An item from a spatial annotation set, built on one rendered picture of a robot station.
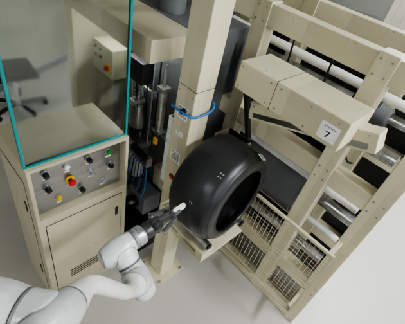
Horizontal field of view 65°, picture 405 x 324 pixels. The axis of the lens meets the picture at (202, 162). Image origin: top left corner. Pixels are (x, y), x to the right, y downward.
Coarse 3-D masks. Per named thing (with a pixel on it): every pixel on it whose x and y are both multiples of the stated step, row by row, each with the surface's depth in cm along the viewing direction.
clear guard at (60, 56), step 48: (0, 0) 103; (48, 0) 112; (96, 0) 124; (0, 48) 111; (48, 48) 122; (96, 48) 136; (48, 96) 134; (96, 96) 150; (48, 144) 147; (96, 144) 167
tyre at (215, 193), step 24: (216, 144) 158; (240, 144) 163; (192, 168) 153; (216, 168) 150; (240, 168) 151; (264, 168) 173; (192, 192) 152; (216, 192) 147; (240, 192) 198; (192, 216) 154; (216, 216) 154; (240, 216) 186
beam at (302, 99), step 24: (240, 72) 160; (264, 72) 151; (288, 72) 156; (264, 96) 154; (288, 96) 145; (312, 96) 141; (336, 96) 146; (288, 120) 149; (312, 120) 140; (336, 120) 132; (360, 120) 134; (336, 144) 136
